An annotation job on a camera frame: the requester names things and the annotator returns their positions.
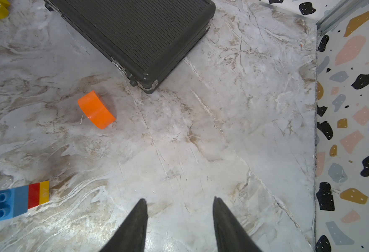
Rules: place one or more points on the blue lego brick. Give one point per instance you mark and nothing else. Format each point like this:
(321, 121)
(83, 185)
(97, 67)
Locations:
(13, 202)

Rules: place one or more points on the orange rounded lego piece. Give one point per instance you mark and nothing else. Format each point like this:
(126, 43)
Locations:
(95, 110)

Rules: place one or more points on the red lego brick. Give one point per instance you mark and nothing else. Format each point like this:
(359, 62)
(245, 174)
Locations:
(33, 195)

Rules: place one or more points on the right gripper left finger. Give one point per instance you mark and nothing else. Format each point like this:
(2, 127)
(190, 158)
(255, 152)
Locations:
(131, 235)

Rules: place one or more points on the black carrying case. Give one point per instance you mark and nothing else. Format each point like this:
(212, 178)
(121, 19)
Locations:
(145, 40)

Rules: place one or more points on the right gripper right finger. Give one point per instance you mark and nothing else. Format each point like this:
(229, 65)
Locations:
(230, 235)

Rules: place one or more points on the yellow lego brick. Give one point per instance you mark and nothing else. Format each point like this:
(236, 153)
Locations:
(44, 193)

